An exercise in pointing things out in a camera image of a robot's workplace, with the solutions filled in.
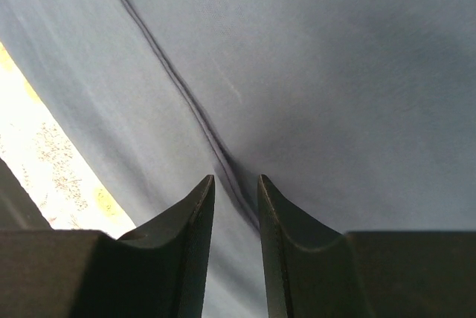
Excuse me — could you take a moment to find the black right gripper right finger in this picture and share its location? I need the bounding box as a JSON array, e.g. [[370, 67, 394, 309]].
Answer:
[[257, 175, 475, 317]]

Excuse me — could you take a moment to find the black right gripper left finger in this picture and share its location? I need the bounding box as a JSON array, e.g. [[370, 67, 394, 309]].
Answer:
[[1, 175, 215, 317]]

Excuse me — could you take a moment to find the blue-grey t-shirt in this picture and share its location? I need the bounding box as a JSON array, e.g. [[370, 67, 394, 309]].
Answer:
[[1, 0, 475, 317]]

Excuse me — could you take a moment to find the floral patterned table mat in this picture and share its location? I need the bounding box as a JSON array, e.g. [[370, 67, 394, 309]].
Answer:
[[1, 48, 135, 238]]

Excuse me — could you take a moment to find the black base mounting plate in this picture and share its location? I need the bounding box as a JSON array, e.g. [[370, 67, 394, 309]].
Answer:
[[0, 160, 51, 230]]

